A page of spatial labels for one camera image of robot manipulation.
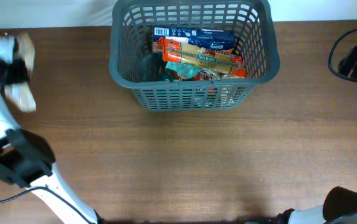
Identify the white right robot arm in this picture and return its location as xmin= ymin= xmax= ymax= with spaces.
xmin=270 ymin=46 xmax=357 ymax=224

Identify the yellow orange snack packet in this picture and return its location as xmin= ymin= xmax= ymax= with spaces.
xmin=159 ymin=37 xmax=247 ymax=78

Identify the blue rectangular carton box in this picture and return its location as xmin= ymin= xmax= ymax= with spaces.
xmin=153 ymin=26 xmax=236 ymax=53

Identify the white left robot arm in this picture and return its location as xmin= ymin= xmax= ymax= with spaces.
xmin=0 ymin=33 xmax=104 ymax=223

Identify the beige bread bag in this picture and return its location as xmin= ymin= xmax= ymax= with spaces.
xmin=4 ymin=33 xmax=36 ymax=113

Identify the green Nescafe coffee bag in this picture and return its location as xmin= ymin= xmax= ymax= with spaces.
xmin=157 ymin=53 xmax=179 ymax=82

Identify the mint green small packet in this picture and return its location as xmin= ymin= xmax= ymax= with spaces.
xmin=166 ymin=62 xmax=202 ymax=80

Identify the dark grey plastic basket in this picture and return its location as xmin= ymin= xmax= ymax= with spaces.
xmin=109 ymin=0 xmax=280 ymax=111

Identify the beige brown snack bag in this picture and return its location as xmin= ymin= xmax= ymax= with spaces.
xmin=192 ymin=70 xmax=227 ymax=81

